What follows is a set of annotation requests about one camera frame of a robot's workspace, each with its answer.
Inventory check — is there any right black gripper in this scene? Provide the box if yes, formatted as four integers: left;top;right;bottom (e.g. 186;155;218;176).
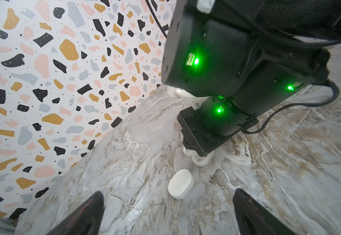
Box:
177;97;258;157

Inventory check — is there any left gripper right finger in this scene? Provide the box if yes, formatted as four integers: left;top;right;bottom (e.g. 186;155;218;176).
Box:
233;189;295;235

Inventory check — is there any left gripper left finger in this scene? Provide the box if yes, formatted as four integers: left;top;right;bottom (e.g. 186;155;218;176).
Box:
48;192;105;235

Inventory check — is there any white earbud charging case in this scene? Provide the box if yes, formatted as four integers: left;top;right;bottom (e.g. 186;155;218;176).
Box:
167;169;194;200

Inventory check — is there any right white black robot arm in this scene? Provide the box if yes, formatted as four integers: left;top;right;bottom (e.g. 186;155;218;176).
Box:
161;1;341;159

